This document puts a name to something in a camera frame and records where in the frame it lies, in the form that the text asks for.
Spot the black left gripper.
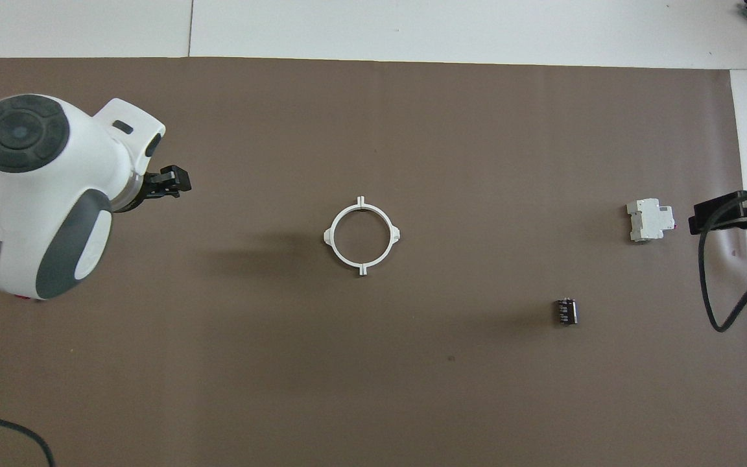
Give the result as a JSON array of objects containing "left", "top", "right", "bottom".
[{"left": 134, "top": 165, "right": 191, "bottom": 210}]

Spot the white half pipe clamp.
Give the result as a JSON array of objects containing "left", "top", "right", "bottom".
[
  {"left": 360, "top": 196, "right": 402, "bottom": 278},
  {"left": 323, "top": 196, "right": 364, "bottom": 278}
]

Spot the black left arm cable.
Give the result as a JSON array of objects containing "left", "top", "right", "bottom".
[{"left": 0, "top": 152, "right": 56, "bottom": 467}]

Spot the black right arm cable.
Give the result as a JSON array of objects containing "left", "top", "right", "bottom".
[{"left": 700, "top": 187, "right": 747, "bottom": 333}]

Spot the brown table mat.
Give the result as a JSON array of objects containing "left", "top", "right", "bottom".
[{"left": 0, "top": 57, "right": 747, "bottom": 467}]

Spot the white circuit breaker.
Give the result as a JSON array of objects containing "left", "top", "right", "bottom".
[{"left": 626, "top": 198, "right": 676, "bottom": 243}]

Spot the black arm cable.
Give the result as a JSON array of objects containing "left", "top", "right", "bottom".
[
  {"left": 0, "top": 152, "right": 56, "bottom": 467},
  {"left": 700, "top": 187, "right": 747, "bottom": 333}
]

